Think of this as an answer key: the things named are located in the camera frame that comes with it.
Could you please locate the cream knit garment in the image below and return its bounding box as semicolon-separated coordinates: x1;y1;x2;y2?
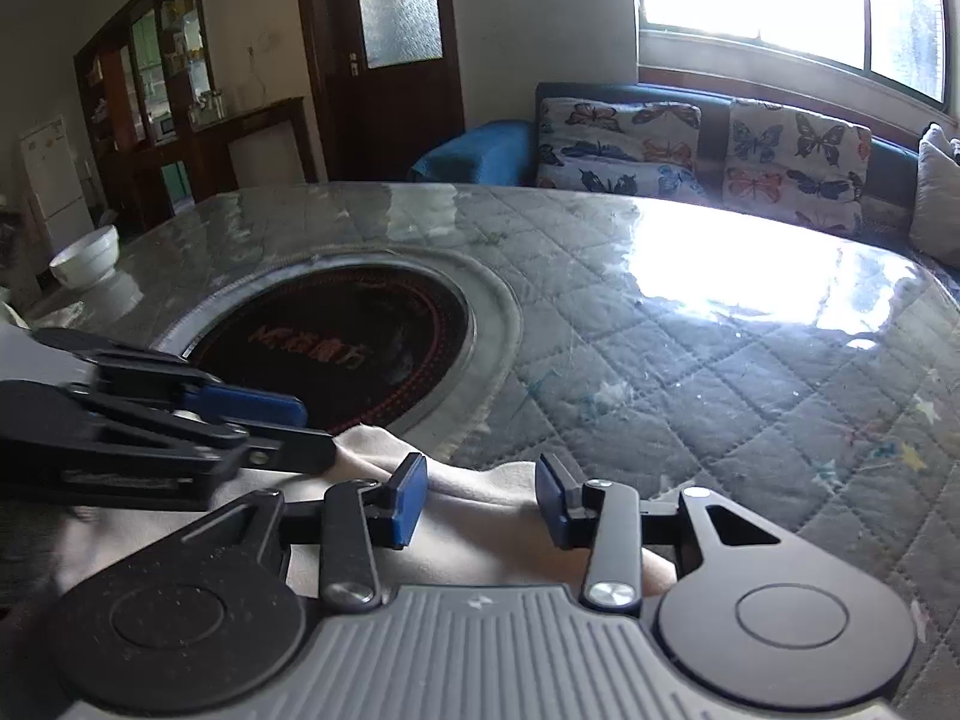
44;422;677;616

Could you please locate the round black induction cooktop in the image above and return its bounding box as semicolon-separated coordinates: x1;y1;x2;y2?
187;263;472;434

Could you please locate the white ceramic bowl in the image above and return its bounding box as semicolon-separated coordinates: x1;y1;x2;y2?
49;224;121;291

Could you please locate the white refrigerator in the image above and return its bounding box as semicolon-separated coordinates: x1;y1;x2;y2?
20;117;94;255

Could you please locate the dark wooden side table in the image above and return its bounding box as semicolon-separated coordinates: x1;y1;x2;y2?
187;96;319;200

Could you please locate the dark wooden display cabinet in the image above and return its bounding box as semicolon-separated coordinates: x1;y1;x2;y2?
73;0;213;236

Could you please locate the dark wooden glass door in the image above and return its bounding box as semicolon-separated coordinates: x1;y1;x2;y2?
298;0;466;181

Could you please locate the left butterfly cushion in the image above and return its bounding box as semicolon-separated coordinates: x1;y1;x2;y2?
537;98;706;205

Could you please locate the butterfly cushion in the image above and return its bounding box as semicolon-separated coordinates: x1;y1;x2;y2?
722;99;872;236
537;98;706;205

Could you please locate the blue sofa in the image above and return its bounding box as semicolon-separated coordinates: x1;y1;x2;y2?
409;83;958;268

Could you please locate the right butterfly cushion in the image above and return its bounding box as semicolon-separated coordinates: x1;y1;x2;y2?
722;99;872;236

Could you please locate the plain grey pillow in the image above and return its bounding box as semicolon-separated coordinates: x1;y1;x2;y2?
910;124;960;268

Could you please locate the window with frame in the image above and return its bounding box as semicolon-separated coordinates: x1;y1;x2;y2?
640;0;953;110

